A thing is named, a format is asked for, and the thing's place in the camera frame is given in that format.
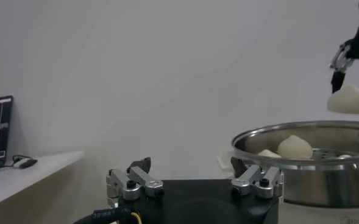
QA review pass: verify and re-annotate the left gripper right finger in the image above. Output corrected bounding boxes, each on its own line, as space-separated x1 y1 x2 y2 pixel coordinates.
230 156 285 200

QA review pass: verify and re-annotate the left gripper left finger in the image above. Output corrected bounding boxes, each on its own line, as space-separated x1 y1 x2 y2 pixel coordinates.
105 156 165 208

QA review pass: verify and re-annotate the white steamed baozi bun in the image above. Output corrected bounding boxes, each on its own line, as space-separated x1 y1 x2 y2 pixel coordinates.
257 149 282 159
327 84 359 115
277 135 314 161

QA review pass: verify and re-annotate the stainless steel steamer basket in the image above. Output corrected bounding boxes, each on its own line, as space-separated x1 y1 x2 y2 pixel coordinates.
230 121 359 209

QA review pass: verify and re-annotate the white side table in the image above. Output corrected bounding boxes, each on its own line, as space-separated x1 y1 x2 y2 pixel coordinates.
0 150 85 224

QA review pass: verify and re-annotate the small black device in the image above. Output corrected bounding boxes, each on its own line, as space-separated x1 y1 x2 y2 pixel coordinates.
22 158 38 169

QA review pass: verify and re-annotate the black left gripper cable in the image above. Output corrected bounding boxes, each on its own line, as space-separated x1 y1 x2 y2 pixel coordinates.
72 205 143 224

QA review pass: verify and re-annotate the black earphone cable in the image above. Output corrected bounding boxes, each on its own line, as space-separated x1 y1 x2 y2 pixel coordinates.
12 154 30 167

